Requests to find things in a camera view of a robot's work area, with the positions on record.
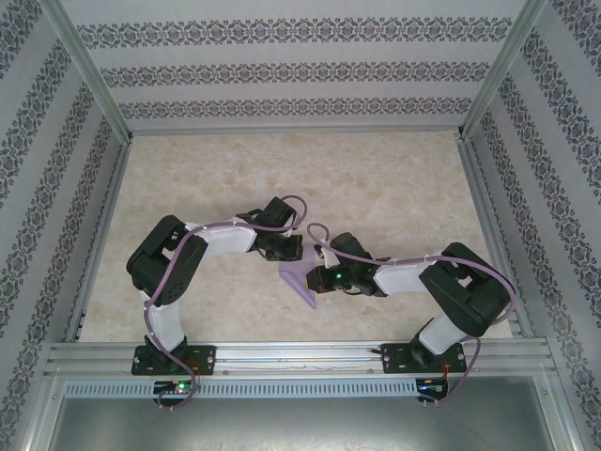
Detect purple paper sheet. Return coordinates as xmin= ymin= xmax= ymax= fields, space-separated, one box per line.
xmin=277 ymin=243 xmax=325 ymax=310

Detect controller board blue light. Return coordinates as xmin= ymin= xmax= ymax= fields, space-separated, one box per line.
xmin=417 ymin=375 xmax=450 ymax=396

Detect grey metal panel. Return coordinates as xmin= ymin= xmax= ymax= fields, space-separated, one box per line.
xmin=44 ymin=397 xmax=572 ymax=451

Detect controller board green light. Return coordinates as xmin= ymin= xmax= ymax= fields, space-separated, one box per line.
xmin=152 ymin=380 xmax=194 ymax=395

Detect aluminium mounting rail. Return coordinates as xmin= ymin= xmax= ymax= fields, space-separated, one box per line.
xmin=44 ymin=341 xmax=558 ymax=377

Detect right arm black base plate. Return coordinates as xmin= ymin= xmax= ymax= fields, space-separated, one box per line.
xmin=380 ymin=341 xmax=469 ymax=375

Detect grey slotted cable duct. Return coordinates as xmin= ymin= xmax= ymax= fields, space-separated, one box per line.
xmin=63 ymin=378 xmax=420 ymax=399

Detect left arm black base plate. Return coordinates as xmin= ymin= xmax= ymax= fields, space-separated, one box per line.
xmin=130 ymin=344 xmax=218 ymax=377

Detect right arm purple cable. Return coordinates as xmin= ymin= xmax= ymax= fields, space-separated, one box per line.
xmin=306 ymin=223 xmax=517 ymax=409

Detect aluminium side rail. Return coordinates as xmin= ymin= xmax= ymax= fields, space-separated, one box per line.
xmin=457 ymin=138 xmax=536 ymax=339
xmin=63 ymin=138 xmax=135 ymax=343

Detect aluminium frame post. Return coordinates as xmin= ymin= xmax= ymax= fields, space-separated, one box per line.
xmin=37 ymin=0 xmax=136 ymax=142
xmin=455 ymin=0 xmax=553 ymax=142

